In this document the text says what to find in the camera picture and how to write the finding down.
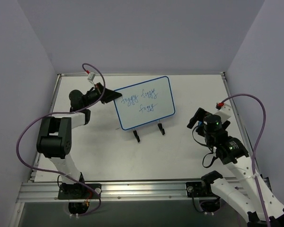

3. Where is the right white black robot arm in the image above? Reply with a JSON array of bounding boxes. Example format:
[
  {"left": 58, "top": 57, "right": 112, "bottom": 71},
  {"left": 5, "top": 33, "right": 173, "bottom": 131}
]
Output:
[{"left": 187, "top": 105, "right": 284, "bottom": 227}]

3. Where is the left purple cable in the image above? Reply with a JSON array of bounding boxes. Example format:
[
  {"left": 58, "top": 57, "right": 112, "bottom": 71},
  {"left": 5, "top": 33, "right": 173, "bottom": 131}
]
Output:
[{"left": 16, "top": 63, "right": 107, "bottom": 216}]

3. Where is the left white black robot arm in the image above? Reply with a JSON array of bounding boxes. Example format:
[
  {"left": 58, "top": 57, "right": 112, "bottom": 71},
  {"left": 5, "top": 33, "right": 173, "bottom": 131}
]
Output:
[{"left": 36, "top": 83, "right": 122, "bottom": 198}]

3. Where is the blue framed whiteboard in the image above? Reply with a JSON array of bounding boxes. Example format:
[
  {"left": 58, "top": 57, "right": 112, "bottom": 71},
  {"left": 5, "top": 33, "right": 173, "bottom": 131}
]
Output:
[{"left": 114, "top": 76, "right": 176, "bottom": 131}]

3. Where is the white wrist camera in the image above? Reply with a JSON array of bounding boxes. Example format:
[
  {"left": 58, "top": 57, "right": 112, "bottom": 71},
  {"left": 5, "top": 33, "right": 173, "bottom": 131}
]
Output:
[
  {"left": 215, "top": 103, "right": 232, "bottom": 123},
  {"left": 88, "top": 72, "right": 96, "bottom": 82}
]

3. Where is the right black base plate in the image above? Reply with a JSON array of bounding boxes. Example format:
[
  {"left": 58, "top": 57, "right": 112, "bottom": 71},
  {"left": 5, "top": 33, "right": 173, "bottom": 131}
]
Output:
[{"left": 186, "top": 181, "right": 215, "bottom": 198}]

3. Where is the aluminium front rail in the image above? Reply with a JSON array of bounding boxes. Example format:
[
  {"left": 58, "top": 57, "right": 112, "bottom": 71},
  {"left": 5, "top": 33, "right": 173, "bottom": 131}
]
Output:
[{"left": 15, "top": 181, "right": 273, "bottom": 203}]

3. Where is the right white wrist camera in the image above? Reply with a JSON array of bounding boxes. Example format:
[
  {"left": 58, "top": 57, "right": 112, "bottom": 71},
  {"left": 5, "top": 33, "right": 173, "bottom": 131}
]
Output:
[{"left": 215, "top": 103, "right": 232, "bottom": 123}]

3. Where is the black wire whiteboard stand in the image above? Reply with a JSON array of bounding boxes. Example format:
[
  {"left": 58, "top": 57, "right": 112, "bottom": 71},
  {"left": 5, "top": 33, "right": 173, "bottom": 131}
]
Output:
[{"left": 133, "top": 123, "right": 166, "bottom": 143}]

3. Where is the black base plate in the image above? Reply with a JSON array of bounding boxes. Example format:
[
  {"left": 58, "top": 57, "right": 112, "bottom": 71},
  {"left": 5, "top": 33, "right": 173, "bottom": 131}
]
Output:
[
  {"left": 186, "top": 181, "right": 215, "bottom": 198},
  {"left": 58, "top": 183, "right": 97, "bottom": 200}
]

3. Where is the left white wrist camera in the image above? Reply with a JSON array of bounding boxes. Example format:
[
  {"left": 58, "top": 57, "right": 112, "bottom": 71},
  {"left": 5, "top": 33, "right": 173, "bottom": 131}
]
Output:
[{"left": 88, "top": 72, "right": 96, "bottom": 82}]

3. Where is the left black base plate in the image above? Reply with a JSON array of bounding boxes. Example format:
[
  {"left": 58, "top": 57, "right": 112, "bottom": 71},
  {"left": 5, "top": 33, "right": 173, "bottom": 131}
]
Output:
[{"left": 58, "top": 183, "right": 97, "bottom": 200}]

